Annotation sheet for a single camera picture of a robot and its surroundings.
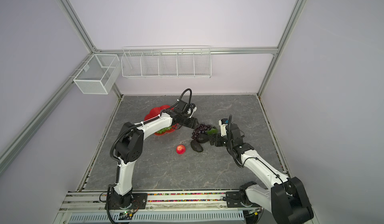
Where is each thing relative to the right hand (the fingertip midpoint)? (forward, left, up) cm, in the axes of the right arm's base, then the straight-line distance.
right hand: (215, 136), depth 86 cm
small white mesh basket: (+37, +75, +17) cm, 86 cm away
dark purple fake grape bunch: (+9, +7, -6) cm, 13 cm away
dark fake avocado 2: (+2, +7, -6) cm, 9 cm away
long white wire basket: (+45, +31, +20) cm, 58 cm away
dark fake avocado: (-4, +11, -7) cm, 13 cm away
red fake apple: (-6, +20, -6) cm, 22 cm away
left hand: (+10, +11, -2) cm, 15 cm away
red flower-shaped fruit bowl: (+24, +41, -7) cm, 48 cm away
